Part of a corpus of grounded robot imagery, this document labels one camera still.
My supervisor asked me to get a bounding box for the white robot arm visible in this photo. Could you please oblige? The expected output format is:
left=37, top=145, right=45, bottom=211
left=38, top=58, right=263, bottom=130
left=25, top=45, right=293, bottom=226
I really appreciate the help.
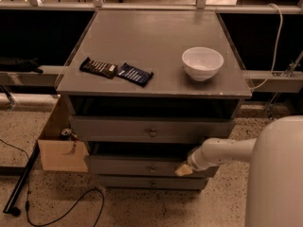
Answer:
left=175, top=115, right=303, bottom=227

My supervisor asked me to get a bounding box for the blue snack bar wrapper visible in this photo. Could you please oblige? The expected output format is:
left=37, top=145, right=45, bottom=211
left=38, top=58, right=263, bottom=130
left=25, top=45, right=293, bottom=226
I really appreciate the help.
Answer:
left=116, top=62, right=153, bottom=87

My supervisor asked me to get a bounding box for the grey drawer cabinet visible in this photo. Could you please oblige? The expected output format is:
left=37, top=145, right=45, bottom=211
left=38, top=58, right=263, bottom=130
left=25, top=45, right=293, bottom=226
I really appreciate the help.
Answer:
left=57, top=10, right=251, bottom=179

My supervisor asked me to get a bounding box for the black floor cable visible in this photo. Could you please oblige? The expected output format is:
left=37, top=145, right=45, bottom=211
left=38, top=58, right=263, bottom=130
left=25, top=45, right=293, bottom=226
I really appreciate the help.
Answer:
left=0, top=138, right=106, bottom=227

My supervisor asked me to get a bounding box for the black metal floor bar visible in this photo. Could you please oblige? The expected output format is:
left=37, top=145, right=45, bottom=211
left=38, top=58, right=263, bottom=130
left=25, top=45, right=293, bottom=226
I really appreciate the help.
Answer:
left=0, top=144, right=40, bottom=217

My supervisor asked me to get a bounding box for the white hanging cable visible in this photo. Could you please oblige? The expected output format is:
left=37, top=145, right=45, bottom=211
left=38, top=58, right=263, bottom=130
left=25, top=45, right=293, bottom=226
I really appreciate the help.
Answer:
left=249, top=3, right=284, bottom=91

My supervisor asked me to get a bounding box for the brown snack bar wrapper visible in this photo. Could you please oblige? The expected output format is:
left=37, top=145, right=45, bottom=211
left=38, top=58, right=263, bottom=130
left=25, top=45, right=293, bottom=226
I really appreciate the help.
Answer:
left=80, top=58, right=117, bottom=79

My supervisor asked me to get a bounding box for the white bowl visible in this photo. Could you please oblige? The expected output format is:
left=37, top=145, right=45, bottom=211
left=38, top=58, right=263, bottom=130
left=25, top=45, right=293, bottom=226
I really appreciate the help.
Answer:
left=182, top=47, right=224, bottom=81

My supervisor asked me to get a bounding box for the black object on ledge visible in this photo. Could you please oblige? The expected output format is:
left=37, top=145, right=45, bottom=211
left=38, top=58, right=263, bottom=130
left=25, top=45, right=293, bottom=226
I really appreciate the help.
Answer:
left=0, top=57, right=44, bottom=74

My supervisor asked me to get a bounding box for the metal can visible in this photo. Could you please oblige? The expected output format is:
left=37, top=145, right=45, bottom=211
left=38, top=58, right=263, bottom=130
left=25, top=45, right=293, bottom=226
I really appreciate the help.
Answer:
left=61, top=128, right=72, bottom=138

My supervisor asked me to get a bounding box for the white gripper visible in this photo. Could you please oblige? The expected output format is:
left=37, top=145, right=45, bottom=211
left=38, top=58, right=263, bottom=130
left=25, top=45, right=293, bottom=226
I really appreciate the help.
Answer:
left=174, top=147, right=208, bottom=177

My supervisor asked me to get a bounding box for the grey top drawer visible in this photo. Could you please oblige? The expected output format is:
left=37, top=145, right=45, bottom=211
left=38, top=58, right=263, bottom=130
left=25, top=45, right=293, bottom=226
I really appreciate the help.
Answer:
left=69, top=115, right=235, bottom=144

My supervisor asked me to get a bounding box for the cardboard box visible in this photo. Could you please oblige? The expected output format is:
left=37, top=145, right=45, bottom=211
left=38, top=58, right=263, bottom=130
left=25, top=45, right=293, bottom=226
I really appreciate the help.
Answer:
left=38, top=98, right=89, bottom=172

